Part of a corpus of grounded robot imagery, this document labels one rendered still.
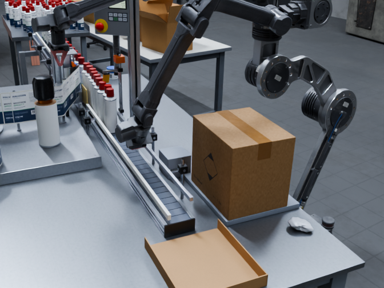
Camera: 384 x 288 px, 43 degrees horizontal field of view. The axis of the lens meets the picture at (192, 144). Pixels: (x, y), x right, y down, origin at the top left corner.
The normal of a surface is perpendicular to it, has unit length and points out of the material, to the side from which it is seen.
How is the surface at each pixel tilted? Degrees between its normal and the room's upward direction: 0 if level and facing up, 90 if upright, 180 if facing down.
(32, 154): 0
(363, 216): 0
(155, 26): 90
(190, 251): 0
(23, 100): 90
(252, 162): 90
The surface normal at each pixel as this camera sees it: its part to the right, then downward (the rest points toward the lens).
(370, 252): 0.03, -0.90
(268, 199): 0.42, 0.40
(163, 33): -0.76, 0.25
